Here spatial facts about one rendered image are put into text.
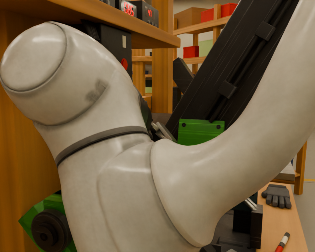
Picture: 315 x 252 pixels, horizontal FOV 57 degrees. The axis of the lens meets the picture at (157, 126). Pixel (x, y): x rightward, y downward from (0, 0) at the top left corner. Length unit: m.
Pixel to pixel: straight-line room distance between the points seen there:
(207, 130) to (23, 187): 0.43
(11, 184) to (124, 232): 0.46
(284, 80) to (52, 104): 0.19
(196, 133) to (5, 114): 0.43
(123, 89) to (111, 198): 0.11
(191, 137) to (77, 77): 0.51
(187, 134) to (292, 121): 0.52
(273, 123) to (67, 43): 0.18
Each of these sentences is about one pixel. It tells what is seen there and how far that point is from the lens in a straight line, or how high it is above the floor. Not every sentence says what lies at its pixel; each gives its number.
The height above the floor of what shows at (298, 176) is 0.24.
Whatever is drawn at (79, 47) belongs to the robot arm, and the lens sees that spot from 0.27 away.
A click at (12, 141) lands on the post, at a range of 0.65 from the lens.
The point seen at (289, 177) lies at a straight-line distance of 0.84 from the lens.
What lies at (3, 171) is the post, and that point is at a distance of 0.69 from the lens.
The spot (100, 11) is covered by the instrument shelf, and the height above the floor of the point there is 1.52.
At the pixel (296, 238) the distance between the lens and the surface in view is 1.02.
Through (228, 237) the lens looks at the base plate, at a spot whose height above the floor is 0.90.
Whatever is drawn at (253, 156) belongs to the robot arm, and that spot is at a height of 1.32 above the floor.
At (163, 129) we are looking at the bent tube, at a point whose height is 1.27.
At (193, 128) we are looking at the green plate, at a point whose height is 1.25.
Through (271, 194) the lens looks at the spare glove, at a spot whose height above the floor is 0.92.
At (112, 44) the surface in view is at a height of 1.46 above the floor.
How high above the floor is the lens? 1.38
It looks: 10 degrees down
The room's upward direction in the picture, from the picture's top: straight up
